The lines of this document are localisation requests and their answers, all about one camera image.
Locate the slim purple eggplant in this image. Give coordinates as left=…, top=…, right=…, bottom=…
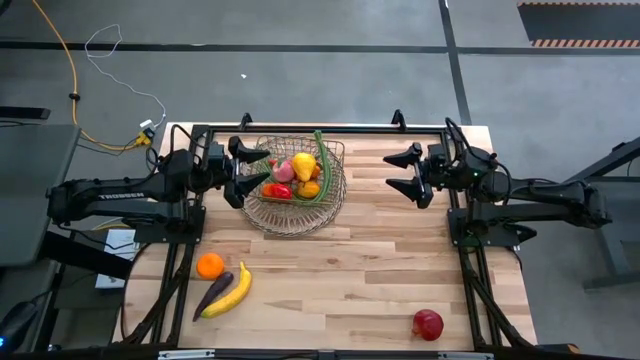
left=192, top=271, right=235, bottom=323

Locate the pink peach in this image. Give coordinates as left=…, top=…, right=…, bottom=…
left=272, top=158, right=296, bottom=184

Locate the grey metal table frame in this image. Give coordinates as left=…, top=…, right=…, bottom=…
left=549, top=135, right=640, bottom=292

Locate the grey desk top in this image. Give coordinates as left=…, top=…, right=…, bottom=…
left=0, top=124, right=81, bottom=266

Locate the white paper sheet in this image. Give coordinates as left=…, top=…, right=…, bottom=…
left=94, top=228, right=140, bottom=290

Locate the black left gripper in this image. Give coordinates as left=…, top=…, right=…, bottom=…
left=203, top=135, right=272, bottom=210

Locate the green long beans bundle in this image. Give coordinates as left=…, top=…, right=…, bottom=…
left=257, top=129, right=334, bottom=207

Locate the black desk beam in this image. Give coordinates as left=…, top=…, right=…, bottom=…
left=38, top=232, right=135, bottom=281

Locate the black computer mouse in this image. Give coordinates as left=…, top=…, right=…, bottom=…
left=0, top=299, right=40, bottom=352

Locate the yellow cable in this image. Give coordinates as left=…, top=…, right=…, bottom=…
left=30, top=0, right=151, bottom=152

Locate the silver metal bracket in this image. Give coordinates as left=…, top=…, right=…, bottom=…
left=437, top=351, right=495, bottom=360
left=157, top=349, right=216, bottom=360

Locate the dark mat with hazard stripes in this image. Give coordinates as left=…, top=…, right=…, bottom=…
left=517, top=0, right=640, bottom=50

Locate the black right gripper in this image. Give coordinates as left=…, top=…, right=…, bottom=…
left=383, top=143, right=454, bottom=210

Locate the thin white cable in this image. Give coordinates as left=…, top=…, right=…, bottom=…
left=83, top=23, right=167, bottom=129

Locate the flat black bar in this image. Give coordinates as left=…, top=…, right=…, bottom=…
left=0, top=106, right=52, bottom=121

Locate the yellow banana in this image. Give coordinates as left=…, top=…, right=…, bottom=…
left=200, top=261, right=254, bottom=320

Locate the round orange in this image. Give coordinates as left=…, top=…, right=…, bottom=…
left=196, top=252, right=226, bottom=281

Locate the black aluminium table frame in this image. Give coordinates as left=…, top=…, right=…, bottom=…
left=117, top=109, right=539, bottom=351

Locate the dark red apple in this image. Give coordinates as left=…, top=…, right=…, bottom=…
left=412, top=308, right=445, bottom=342

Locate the black handle with orange tip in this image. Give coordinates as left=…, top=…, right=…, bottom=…
left=537, top=342, right=581, bottom=355

